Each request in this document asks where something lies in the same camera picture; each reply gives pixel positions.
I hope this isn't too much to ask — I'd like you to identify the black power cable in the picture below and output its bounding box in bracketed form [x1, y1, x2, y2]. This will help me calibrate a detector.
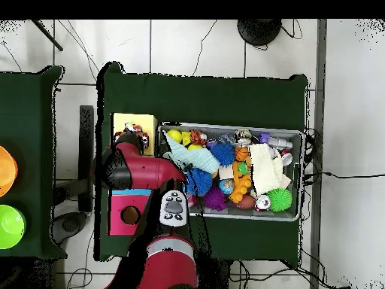
[303, 171, 385, 181]

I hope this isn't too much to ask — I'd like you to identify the grey stand base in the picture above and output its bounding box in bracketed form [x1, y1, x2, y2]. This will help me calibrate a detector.
[50, 211, 89, 245]

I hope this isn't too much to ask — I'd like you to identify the wooden box with three holes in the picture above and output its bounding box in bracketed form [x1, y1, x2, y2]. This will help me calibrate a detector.
[106, 112, 158, 236]

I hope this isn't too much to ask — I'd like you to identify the green spiky rubber ball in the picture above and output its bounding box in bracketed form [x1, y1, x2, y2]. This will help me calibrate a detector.
[266, 187, 293, 212]

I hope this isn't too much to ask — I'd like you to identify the black round stand base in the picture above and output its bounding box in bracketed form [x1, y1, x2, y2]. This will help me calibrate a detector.
[236, 19, 282, 47]

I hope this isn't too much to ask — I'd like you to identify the yellow smooth ball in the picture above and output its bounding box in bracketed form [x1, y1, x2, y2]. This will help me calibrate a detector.
[165, 129, 183, 144]

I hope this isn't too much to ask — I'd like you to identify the light blue waffle cloth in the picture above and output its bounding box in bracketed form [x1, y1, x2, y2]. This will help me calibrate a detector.
[163, 129, 220, 175]

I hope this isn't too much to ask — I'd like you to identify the purple knobbly ball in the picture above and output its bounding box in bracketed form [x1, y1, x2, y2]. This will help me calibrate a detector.
[203, 186, 229, 211]

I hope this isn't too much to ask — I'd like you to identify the green plastic bowl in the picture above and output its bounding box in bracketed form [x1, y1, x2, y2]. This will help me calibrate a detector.
[0, 204, 27, 250]

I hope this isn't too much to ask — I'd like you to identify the blue spiky rubber ball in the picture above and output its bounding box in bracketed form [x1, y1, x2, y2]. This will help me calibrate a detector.
[210, 143, 236, 167]
[186, 167, 214, 197]

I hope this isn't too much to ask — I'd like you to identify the globe print ball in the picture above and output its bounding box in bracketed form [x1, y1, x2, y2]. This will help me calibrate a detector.
[218, 178, 235, 195]

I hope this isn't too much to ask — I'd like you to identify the shallow clear mesh bin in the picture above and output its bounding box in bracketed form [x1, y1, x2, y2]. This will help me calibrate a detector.
[157, 120, 305, 222]

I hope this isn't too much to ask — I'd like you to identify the orange tiger plush toy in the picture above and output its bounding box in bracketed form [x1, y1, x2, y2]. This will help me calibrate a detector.
[188, 129, 208, 146]

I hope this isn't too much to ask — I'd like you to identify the black pole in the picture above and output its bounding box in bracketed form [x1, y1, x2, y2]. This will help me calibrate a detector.
[30, 19, 64, 52]

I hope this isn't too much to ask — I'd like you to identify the orange plastic building block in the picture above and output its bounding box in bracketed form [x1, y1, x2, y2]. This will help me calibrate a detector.
[228, 173, 253, 204]

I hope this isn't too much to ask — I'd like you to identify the silver drink can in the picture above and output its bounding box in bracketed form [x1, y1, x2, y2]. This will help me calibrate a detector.
[254, 194, 272, 212]

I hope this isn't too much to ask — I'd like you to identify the orange plastic bowl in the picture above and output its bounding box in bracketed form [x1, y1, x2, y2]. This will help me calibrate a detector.
[0, 145, 19, 199]

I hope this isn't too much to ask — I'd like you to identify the black upright panel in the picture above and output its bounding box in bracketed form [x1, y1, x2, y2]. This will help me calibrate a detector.
[78, 105, 95, 212]

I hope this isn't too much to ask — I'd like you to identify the dark green table cloth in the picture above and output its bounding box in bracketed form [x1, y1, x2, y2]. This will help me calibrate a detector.
[94, 61, 309, 261]
[0, 65, 67, 260]

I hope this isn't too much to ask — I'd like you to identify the cream waffle cloth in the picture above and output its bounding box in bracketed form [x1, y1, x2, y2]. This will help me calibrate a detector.
[248, 143, 292, 196]

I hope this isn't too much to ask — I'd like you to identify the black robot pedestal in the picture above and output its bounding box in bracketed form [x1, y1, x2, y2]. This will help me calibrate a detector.
[205, 258, 233, 289]

